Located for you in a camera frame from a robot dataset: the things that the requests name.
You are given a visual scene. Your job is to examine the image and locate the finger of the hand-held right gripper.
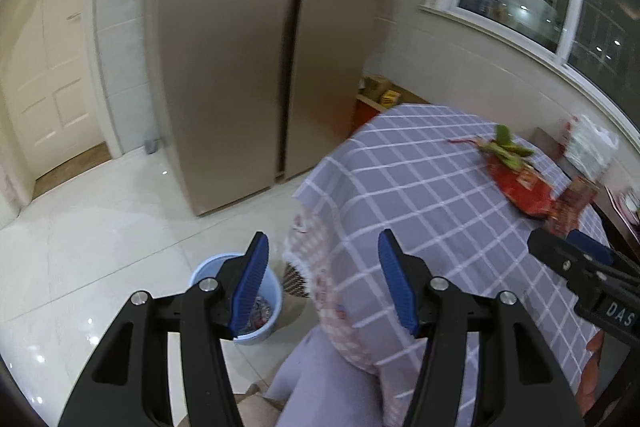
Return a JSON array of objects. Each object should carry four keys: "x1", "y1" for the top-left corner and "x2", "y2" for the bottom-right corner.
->
[
  {"x1": 567, "y1": 229, "x2": 640, "y2": 282},
  {"x1": 527, "y1": 227, "x2": 608, "y2": 303}
]

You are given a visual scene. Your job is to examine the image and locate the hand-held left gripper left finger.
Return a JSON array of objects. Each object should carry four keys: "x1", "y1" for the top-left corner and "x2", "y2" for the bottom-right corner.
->
[{"x1": 59, "y1": 231, "x2": 271, "y2": 427}]

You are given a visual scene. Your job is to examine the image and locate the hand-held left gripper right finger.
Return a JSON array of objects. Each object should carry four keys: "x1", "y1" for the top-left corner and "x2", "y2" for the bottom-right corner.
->
[{"x1": 377, "y1": 228, "x2": 586, "y2": 427}]

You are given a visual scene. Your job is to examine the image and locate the light blue plastic bin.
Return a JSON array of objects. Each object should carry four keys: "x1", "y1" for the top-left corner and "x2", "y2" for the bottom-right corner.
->
[{"x1": 189, "y1": 253, "x2": 282, "y2": 347}]

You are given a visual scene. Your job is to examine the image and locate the dark printed snack packet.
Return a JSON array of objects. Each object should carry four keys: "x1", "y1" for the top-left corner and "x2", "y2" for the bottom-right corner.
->
[{"x1": 547, "y1": 177, "x2": 600, "y2": 235}]

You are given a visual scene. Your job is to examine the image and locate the woven wicker basket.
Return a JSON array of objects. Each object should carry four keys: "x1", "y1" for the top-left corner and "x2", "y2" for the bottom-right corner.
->
[{"x1": 282, "y1": 262, "x2": 308, "y2": 300}]

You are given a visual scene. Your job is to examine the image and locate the red gift bag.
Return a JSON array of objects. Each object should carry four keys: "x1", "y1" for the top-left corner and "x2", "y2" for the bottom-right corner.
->
[{"x1": 487, "y1": 152, "x2": 557, "y2": 220}]

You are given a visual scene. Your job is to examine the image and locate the pink checked undercloth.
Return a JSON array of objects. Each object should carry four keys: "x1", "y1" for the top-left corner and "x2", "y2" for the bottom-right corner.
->
[{"x1": 282, "y1": 212, "x2": 381, "y2": 373}]

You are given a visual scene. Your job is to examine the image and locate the grey checked tablecloth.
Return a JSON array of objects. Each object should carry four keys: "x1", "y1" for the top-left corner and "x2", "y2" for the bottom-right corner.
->
[{"x1": 292, "y1": 103, "x2": 608, "y2": 427}]

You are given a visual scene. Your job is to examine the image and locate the white plastic bag red print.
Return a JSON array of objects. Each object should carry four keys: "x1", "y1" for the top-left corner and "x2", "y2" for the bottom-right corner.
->
[{"x1": 562, "y1": 114, "x2": 620, "y2": 180}]

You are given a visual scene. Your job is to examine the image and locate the brown chair back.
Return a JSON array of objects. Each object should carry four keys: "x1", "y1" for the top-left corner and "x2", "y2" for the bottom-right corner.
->
[{"x1": 530, "y1": 127, "x2": 576, "y2": 162}]

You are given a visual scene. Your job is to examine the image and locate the grey cloth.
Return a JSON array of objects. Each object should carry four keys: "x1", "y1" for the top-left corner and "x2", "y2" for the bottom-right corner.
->
[{"x1": 262, "y1": 324, "x2": 386, "y2": 427}]

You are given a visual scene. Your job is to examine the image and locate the large flat cardboard box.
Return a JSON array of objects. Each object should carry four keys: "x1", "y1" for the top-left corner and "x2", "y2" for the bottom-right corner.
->
[{"x1": 390, "y1": 86, "x2": 431, "y2": 108}]

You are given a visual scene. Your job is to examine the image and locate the small cardboard box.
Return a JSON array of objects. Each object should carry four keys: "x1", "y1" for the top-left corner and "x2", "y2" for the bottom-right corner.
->
[{"x1": 362, "y1": 76, "x2": 392, "y2": 100}]

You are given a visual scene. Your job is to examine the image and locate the brown double-door refrigerator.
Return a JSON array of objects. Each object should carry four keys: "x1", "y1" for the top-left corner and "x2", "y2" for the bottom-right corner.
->
[{"x1": 150, "y1": 0, "x2": 391, "y2": 218}]

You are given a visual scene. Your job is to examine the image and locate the white panel door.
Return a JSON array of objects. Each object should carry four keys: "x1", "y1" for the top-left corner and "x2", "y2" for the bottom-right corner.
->
[{"x1": 0, "y1": 0, "x2": 123, "y2": 202}]

